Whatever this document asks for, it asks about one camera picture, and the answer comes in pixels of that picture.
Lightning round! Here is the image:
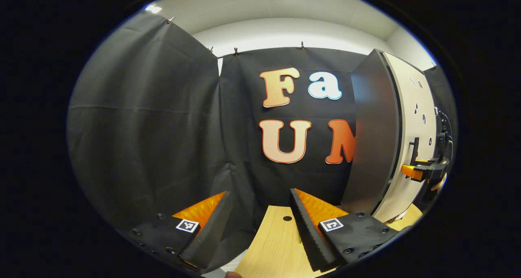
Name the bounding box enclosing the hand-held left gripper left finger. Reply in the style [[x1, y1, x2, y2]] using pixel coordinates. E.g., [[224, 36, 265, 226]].
[[130, 190, 234, 270]]

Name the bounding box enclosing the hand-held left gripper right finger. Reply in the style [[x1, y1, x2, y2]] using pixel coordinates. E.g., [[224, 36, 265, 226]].
[[290, 188, 401, 272]]

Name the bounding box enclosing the black cabinet door handle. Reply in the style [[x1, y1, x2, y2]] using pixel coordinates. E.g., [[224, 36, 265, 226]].
[[409, 137, 420, 166]]

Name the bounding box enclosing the grey cabinet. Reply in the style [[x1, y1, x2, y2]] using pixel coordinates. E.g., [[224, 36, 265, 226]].
[[341, 49, 401, 215]]

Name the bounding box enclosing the beige cabinet door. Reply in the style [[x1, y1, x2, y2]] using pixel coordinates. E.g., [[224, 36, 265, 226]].
[[372, 51, 438, 223]]

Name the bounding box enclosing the black backdrop cloth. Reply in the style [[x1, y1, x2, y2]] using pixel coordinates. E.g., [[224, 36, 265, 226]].
[[66, 11, 458, 270]]

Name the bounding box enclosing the row of backdrop clips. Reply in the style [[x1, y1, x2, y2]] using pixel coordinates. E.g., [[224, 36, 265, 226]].
[[167, 16, 306, 57]]

